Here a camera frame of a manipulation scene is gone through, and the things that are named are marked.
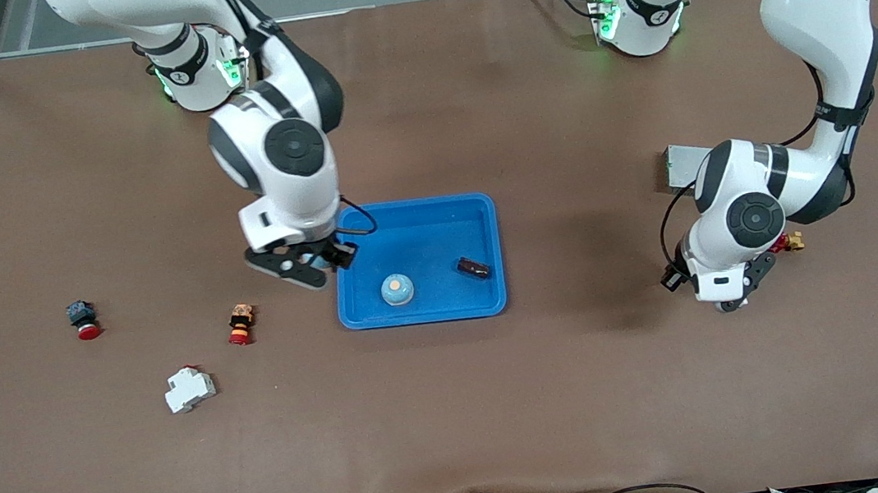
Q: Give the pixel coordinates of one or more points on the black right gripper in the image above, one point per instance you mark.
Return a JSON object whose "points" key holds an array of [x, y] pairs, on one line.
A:
{"points": [[338, 252]]}

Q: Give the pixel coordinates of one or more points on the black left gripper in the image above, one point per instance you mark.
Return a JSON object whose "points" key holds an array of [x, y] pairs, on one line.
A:
{"points": [[672, 275]]}

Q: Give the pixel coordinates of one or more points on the light blue call bell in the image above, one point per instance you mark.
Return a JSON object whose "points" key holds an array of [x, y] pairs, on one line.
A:
{"points": [[320, 256], [397, 289]]}

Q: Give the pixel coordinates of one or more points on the dark brown block capacitor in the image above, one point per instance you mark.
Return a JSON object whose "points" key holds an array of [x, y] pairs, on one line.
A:
{"points": [[473, 267]]}

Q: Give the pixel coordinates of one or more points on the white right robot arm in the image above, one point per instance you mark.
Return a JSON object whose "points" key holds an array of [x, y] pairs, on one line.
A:
{"points": [[282, 173]]}

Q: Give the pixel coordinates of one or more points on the blue plastic tray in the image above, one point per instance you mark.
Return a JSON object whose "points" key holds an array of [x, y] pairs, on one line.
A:
{"points": [[421, 232]]}

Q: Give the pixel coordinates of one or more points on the red orange emergency stop button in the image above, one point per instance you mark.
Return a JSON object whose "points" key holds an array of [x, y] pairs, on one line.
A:
{"points": [[241, 323]]}

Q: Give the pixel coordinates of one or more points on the grey metal power supply box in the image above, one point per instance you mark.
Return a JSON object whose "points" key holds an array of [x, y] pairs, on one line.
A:
{"points": [[678, 165]]}

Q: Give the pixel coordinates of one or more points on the white circuit breaker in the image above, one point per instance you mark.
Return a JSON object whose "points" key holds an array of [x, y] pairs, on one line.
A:
{"points": [[189, 391]]}

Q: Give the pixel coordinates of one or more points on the brown table cover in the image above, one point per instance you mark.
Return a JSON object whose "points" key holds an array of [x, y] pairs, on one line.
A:
{"points": [[458, 410]]}

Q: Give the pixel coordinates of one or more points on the red push button black base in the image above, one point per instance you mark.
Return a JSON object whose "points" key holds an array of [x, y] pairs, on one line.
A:
{"points": [[80, 314]]}

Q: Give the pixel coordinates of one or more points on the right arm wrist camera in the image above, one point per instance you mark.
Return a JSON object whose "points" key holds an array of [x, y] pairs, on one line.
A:
{"points": [[285, 271]]}

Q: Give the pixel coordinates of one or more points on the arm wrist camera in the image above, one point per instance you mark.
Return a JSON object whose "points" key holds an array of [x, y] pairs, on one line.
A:
{"points": [[756, 272], [285, 271]]}

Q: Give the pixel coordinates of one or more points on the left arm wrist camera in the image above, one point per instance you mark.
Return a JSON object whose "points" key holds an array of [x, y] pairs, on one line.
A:
{"points": [[756, 272]]}

